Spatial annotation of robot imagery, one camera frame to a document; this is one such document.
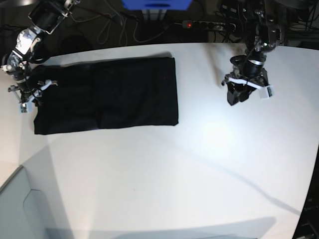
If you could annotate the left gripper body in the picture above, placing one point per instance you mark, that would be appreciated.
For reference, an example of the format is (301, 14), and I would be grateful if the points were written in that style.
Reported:
(247, 73)

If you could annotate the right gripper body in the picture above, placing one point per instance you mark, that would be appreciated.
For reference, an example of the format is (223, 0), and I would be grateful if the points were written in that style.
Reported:
(28, 92)

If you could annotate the black T-shirt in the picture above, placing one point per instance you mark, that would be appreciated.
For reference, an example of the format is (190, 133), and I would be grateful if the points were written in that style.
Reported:
(107, 95)

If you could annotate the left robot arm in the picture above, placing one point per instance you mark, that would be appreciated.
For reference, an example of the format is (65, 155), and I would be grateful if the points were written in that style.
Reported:
(265, 24)

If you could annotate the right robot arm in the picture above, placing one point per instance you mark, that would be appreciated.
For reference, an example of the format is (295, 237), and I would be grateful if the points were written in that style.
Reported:
(45, 18)

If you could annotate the black power strip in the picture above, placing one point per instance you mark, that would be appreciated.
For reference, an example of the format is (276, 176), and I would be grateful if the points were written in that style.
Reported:
(207, 25)

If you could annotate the grey plastic bin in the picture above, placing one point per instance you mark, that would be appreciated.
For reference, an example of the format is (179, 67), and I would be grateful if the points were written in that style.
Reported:
(25, 212)

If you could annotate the blue box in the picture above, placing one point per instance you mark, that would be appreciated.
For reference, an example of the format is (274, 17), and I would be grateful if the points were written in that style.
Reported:
(156, 4)

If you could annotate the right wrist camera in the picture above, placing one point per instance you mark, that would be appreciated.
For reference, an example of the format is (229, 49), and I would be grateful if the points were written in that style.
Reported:
(25, 107)

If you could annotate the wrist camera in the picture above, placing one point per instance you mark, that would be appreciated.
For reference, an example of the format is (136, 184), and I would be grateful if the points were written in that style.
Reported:
(25, 107)
(266, 92)

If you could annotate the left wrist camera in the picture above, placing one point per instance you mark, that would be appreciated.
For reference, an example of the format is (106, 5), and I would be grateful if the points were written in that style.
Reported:
(266, 92)

